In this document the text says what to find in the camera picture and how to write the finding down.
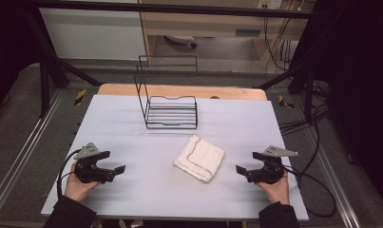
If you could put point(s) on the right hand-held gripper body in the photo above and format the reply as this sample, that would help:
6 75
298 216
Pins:
270 172

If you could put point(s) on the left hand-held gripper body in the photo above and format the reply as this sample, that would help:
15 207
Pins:
89 172

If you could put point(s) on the white towel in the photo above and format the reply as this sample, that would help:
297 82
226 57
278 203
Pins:
200 158

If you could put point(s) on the person's right hand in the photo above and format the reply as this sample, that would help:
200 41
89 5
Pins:
279 191

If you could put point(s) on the person's left hand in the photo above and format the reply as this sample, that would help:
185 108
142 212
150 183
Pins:
76 190

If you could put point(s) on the yellow black floor tape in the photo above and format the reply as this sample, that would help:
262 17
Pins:
80 97
284 102

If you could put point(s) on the wooden table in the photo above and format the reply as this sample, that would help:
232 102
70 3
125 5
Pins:
122 90

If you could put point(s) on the white cabinet panel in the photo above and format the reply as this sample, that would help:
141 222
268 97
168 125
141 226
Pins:
91 34

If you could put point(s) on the black curtain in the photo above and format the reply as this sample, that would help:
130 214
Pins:
8 41
360 79

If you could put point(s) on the white chair base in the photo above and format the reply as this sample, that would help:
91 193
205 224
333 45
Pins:
179 39

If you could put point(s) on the light wooden desk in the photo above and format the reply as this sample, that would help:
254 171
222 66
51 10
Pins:
195 27

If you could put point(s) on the aluminium floor rail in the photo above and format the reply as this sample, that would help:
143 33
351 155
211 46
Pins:
24 152
335 180

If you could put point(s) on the white wall outlet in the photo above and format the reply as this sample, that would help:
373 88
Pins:
270 3

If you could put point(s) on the black metal frame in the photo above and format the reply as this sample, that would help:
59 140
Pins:
179 8

